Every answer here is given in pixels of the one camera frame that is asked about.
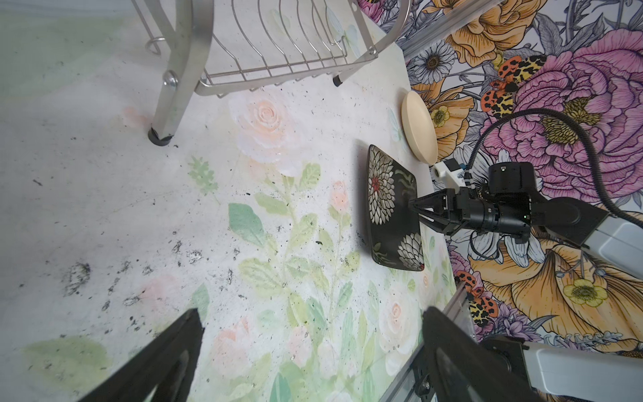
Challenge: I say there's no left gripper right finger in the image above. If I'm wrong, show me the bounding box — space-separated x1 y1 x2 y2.
422 307 542 402

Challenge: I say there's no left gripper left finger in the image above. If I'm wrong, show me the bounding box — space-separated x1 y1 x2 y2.
82 308 204 401

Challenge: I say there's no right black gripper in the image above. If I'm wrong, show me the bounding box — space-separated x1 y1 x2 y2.
409 162 544 239

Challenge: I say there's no dark square floral plate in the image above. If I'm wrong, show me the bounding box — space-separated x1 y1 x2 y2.
366 145 425 271

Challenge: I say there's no beige round plate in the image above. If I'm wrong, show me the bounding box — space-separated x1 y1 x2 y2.
400 90 438 166

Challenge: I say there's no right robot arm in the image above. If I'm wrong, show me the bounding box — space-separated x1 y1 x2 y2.
410 162 642 401

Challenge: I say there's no chrome two-tier dish rack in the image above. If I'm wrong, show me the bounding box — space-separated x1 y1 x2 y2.
132 0 412 147

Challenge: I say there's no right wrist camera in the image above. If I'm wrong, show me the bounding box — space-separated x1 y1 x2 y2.
432 158 465 193

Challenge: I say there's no aluminium front rail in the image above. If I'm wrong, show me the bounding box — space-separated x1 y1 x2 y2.
379 284 476 401

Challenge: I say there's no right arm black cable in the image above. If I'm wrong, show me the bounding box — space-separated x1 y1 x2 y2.
464 107 643 229

